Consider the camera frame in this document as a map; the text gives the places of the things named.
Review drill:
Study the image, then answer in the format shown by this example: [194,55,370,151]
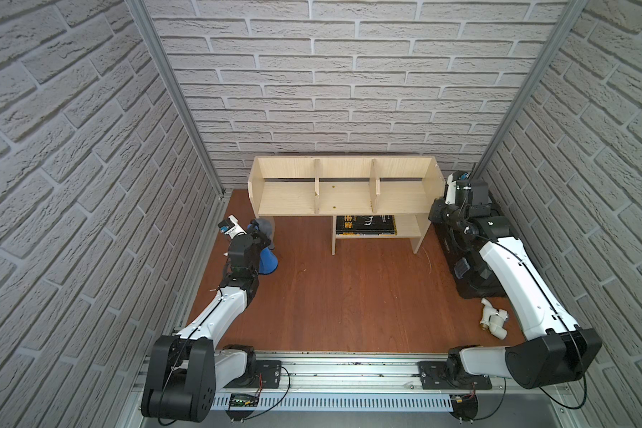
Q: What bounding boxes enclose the blue and grey cloth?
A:
[248,218,278,276]

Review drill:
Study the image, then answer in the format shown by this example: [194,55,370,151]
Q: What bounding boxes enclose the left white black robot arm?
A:
[141,229,270,423]

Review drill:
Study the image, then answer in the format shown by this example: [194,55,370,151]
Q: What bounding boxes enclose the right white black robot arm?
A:
[429,171,602,389]

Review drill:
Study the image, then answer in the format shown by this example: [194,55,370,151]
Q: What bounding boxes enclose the light wooden bookshelf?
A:
[247,155,445,251]

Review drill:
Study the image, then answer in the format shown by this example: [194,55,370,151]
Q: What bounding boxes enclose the black toolbox grey latches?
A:
[434,197,515,299]

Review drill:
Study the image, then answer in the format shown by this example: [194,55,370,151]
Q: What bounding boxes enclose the black yellow book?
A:
[336,216,397,235]

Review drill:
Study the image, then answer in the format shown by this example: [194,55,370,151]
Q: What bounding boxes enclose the white pvc pipe fitting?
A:
[480,298,509,340]

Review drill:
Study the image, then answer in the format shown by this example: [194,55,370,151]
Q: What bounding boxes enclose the left black controller board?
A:
[226,393,260,422]

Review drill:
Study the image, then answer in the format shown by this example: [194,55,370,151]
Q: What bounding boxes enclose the black controller board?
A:
[226,393,260,422]
[449,394,479,422]

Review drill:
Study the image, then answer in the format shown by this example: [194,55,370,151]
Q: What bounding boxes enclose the right black controller board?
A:
[449,394,479,422]

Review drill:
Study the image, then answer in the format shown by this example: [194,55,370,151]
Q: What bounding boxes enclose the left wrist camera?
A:
[218,215,246,240]

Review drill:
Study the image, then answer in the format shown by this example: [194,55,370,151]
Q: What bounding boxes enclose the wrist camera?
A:
[445,170,469,205]
[218,215,246,240]

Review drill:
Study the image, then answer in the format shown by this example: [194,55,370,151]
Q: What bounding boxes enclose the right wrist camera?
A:
[445,170,469,205]

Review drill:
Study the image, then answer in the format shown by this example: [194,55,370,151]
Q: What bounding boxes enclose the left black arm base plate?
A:
[222,360,282,390]

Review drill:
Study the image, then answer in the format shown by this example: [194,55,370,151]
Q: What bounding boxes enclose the white vented cable duct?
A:
[208,392,455,413]

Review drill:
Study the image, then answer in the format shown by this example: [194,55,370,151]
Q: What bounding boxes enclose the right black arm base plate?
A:
[417,361,492,391]

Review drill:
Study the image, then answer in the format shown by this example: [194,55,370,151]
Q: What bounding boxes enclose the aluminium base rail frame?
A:
[118,350,587,428]

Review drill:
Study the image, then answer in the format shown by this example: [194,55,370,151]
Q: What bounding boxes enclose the left aluminium corner post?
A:
[127,0,225,199]

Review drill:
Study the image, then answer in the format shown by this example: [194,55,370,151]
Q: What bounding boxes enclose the aluminium corner post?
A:
[471,0,588,178]
[127,0,225,199]

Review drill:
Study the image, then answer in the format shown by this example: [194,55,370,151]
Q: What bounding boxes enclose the right aluminium corner post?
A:
[471,0,588,178]

